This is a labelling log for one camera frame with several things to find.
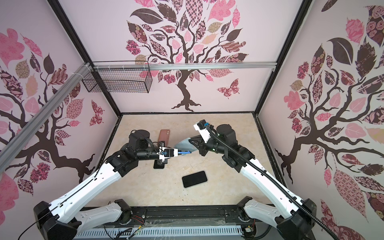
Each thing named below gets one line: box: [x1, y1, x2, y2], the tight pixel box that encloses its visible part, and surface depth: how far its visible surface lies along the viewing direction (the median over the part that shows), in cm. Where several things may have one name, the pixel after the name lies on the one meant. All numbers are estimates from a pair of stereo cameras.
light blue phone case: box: [173, 137, 198, 156], surface depth 71 cm
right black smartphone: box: [182, 171, 208, 188], surface depth 87 cm
